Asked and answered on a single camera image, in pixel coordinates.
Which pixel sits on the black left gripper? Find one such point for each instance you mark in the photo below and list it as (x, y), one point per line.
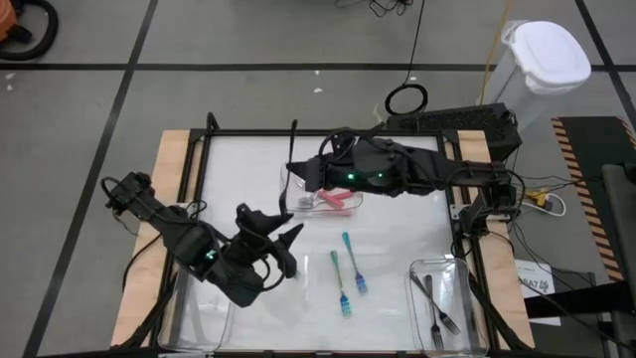
(253, 258)

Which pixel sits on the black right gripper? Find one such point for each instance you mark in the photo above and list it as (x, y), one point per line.
(338, 171)

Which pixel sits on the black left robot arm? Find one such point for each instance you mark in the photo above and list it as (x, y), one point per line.
(184, 238)

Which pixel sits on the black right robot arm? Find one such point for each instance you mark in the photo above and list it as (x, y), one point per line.
(422, 169)

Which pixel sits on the clear plastic bin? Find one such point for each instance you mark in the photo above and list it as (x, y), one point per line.
(298, 211)
(467, 298)
(199, 323)

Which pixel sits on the iridescent rainbow fork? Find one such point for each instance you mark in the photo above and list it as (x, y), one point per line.
(346, 304)
(362, 284)

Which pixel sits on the wooden table board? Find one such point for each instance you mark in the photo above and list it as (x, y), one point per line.
(169, 159)

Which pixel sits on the white paper sheet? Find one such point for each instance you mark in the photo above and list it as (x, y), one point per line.
(534, 278)

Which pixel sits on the white trash can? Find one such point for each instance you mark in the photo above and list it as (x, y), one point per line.
(546, 54)

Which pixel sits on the black hazard-striped floor mat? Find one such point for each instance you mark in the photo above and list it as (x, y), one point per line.
(596, 144)

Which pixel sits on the orange vacuum cleaner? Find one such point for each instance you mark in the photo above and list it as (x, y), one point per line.
(6, 20)

